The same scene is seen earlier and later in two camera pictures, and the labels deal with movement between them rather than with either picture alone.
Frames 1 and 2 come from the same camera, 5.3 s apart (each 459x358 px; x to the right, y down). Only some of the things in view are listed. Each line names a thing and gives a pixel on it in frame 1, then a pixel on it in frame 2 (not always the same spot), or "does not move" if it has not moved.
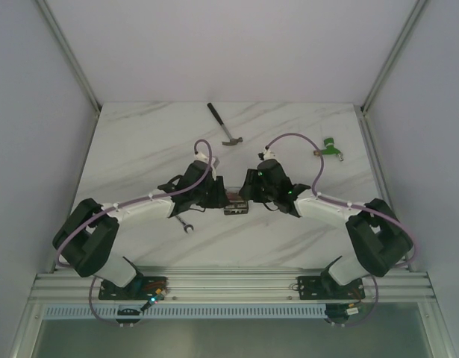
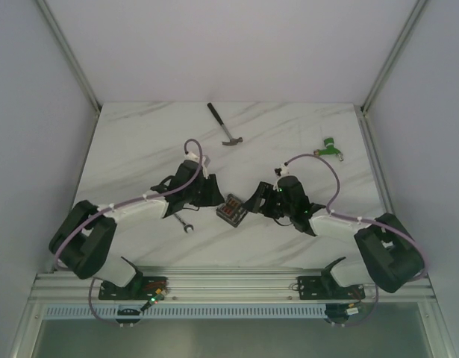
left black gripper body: [219, 192] does not move
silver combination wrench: [184, 225] does not move
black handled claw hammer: [233, 141] does not move
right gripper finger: [250, 189] → [253, 204]
